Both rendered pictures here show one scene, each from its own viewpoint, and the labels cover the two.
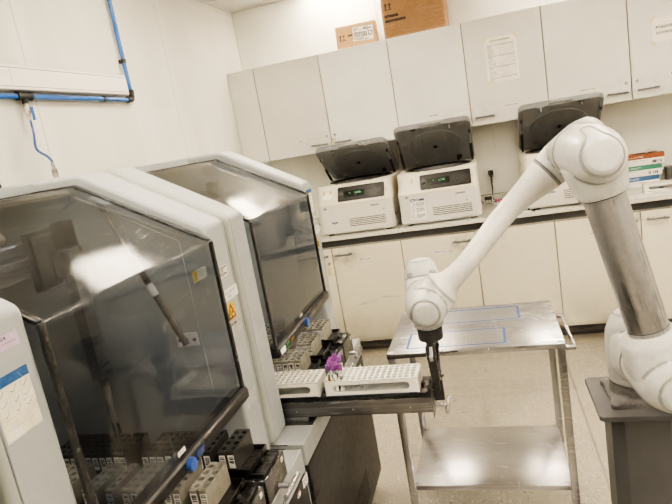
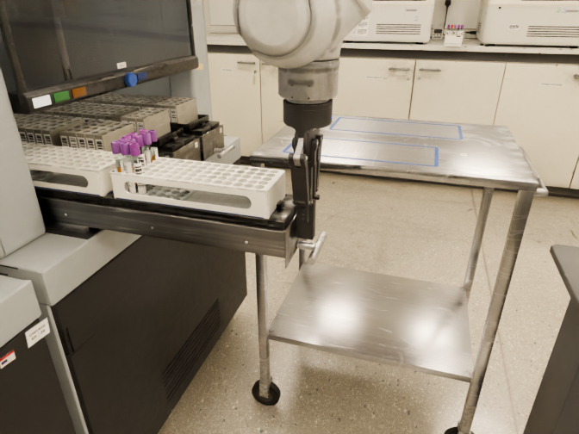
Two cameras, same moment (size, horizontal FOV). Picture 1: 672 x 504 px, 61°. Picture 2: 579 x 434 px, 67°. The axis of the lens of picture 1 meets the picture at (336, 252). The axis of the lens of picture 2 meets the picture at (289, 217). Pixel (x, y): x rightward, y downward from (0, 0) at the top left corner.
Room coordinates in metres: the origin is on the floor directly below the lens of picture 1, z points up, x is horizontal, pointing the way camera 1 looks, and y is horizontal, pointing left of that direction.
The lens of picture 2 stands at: (0.95, -0.22, 1.13)
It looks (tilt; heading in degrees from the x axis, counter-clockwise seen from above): 26 degrees down; 1
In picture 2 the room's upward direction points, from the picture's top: straight up
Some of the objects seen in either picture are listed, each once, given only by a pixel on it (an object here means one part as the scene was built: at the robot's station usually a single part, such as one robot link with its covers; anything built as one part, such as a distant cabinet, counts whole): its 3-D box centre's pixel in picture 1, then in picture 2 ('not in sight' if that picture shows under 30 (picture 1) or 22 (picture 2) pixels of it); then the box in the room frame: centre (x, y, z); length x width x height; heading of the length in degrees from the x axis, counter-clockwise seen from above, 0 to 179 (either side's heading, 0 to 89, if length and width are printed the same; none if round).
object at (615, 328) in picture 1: (636, 343); not in sight; (1.55, -0.82, 0.87); 0.18 x 0.16 x 0.22; 171
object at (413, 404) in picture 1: (335, 399); (138, 205); (1.71, 0.08, 0.78); 0.73 x 0.14 x 0.09; 74
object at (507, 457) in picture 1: (487, 423); (378, 273); (2.04, -0.47, 0.41); 0.67 x 0.46 x 0.82; 74
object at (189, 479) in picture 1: (189, 487); not in sight; (1.24, 0.44, 0.85); 0.12 x 0.02 x 0.06; 164
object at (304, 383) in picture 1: (280, 386); (55, 170); (1.76, 0.26, 0.83); 0.30 x 0.10 x 0.06; 74
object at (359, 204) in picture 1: (360, 183); not in sight; (4.31, -0.28, 1.22); 0.62 x 0.56 x 0.64; 162
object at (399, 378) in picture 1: (373, 381); (198, 187); (1.67, -0.05, 0.83); 0.30 x 0.10 x 0.06; 74
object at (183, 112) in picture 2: (324, 330); (184, 112); (2.19, 0.10, 0.85); 0.12 x 0.02 x 0.06; 163
